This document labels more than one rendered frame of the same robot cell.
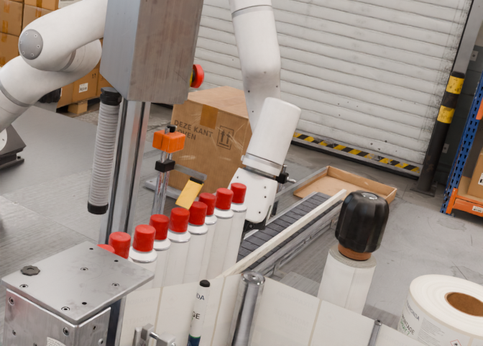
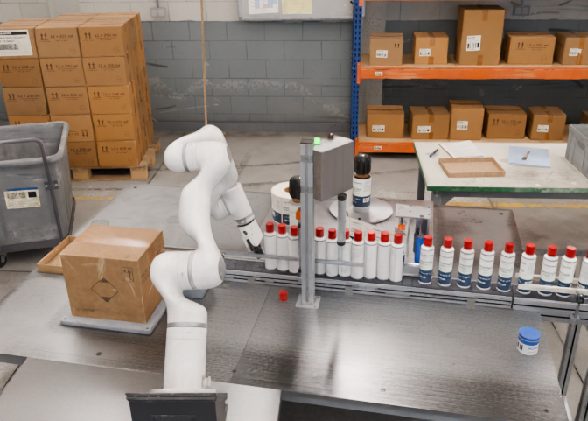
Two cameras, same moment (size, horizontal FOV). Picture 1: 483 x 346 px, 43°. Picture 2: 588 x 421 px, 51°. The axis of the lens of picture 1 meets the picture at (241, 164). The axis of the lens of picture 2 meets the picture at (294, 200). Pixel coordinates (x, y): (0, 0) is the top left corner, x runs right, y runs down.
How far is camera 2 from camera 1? 2.78 m
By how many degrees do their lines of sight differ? 94
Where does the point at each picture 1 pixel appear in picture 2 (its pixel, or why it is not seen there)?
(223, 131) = (157, 250)
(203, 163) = not seen: hidden behind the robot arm
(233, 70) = not seen: outside the picture
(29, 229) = (264, 349)
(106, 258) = (400, 210)
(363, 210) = not seen: hidden behind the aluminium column
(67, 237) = (261, 333)
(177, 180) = (150, 308)
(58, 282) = (420, 212)
